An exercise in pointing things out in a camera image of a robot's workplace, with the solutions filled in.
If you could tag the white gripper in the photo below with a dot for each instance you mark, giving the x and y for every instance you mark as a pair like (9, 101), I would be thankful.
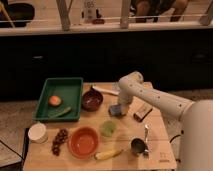
(124, 99)

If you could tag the blue sponge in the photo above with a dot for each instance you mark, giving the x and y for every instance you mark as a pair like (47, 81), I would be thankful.
(115, 110)

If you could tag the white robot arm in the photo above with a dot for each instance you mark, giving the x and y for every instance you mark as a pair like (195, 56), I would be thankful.
(196, 143)

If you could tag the dark maroon bowl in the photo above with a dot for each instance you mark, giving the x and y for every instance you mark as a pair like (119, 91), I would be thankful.
(92, 100)

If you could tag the orange red bowl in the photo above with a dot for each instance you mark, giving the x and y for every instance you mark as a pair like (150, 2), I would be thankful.
(83, 142)

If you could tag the wooden brush block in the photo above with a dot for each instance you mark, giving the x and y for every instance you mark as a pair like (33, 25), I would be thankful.
(142, 112)

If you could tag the green plastic cup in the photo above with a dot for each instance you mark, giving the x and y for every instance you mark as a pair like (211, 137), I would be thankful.
(108, 128)

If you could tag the metal measuring cup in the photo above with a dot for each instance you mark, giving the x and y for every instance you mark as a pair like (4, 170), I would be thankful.
(138, 146)

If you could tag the metal fork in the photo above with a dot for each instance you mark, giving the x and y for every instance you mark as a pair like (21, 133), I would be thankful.
(146, 133)

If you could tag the yellow corn cob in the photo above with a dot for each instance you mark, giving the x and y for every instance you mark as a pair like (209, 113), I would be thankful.
(107, 154)

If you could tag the green cucumber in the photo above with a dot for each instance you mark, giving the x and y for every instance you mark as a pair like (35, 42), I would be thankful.
(61, 113)

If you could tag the green plastic tray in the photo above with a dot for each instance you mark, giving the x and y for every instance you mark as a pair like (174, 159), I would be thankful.
(69, 90)

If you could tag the dark red grapes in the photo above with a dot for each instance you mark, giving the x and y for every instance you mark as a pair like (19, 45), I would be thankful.
(59, 139)

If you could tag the peach fruit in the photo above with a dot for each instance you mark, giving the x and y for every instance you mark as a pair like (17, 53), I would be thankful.
(54, 101)

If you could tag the white paper cup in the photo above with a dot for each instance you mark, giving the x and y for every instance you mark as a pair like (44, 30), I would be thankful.
(38, 133)

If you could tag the person's legs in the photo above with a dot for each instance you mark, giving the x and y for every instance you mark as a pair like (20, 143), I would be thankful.
(147, 9)

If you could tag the white bottle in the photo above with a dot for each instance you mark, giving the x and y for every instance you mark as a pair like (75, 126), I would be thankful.
(89, 9)

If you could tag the black chair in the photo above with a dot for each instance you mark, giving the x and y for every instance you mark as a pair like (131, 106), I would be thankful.
(20, 13)

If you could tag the white handled knife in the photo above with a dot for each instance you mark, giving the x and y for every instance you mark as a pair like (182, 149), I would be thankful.
(112, 92)

